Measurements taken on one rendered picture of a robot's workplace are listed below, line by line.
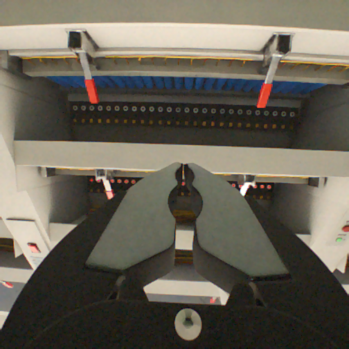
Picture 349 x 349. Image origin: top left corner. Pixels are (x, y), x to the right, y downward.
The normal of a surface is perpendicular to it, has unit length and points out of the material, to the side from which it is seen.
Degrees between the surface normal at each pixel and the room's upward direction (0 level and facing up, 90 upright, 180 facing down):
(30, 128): 90
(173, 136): 90
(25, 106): 90
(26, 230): 90
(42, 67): 112
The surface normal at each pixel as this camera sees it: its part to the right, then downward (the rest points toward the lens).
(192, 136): -0.04, 0.48
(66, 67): -0.03, 0.12
